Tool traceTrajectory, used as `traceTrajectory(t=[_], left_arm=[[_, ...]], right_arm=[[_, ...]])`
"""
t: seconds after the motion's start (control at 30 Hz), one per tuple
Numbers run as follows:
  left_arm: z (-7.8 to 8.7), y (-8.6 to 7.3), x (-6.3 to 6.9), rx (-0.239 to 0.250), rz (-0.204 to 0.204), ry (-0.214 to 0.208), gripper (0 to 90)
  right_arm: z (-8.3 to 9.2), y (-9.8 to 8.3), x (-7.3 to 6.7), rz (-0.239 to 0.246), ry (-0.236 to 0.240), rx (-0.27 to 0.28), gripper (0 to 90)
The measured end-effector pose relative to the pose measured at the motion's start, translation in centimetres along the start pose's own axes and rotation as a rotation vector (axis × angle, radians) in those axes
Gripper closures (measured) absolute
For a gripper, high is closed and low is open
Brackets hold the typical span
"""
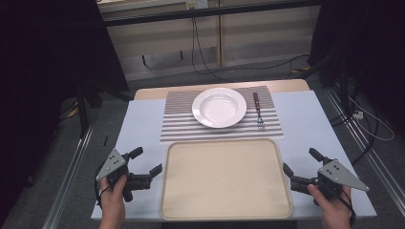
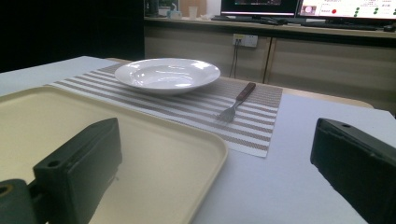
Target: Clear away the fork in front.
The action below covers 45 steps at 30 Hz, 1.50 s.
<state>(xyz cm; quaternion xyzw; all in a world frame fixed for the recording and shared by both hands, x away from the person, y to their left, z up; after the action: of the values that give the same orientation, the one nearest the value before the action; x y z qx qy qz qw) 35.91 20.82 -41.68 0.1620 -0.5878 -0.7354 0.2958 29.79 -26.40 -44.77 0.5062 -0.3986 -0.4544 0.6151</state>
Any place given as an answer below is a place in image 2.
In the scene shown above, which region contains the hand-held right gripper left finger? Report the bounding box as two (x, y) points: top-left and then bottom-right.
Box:
(33, 117), (123, 224)

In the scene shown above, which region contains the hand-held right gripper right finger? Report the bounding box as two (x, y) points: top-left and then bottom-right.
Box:
(310, 118), (396, 224)

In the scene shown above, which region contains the cream plastic tray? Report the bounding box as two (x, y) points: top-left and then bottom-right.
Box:
(0, 86), (229, 224)

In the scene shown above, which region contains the long wooden counter desk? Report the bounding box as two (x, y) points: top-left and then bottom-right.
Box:
(144, 17), (396, 115)

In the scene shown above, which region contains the white deep plate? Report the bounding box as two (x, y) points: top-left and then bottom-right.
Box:
(114, 57), (221, 96)

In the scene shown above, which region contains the striped woven placemat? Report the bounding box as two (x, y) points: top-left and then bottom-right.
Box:
(46, 63), (284, 159)

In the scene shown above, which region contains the black keyboard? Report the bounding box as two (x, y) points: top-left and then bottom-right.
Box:
(210, 15), (289, 26)
(300, 21), (379, 32)

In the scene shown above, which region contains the bright computer monitor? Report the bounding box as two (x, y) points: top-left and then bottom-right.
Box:
(297, 0), (396, 21)

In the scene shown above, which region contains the light blue tissue box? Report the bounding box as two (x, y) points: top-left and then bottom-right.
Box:
(166, 3), (183, 20)

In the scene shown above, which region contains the dark computer monitor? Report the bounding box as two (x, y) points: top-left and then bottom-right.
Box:
(220, 0), (300, 17)

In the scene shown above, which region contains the fork with brown handle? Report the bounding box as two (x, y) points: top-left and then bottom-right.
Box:
(216, 81), (257, 124)

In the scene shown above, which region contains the black power cable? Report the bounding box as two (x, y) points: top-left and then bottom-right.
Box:
(229, 38), (240, 79)

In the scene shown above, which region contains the white wall socket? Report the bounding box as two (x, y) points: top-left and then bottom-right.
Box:
(232, 33), (259, 49)

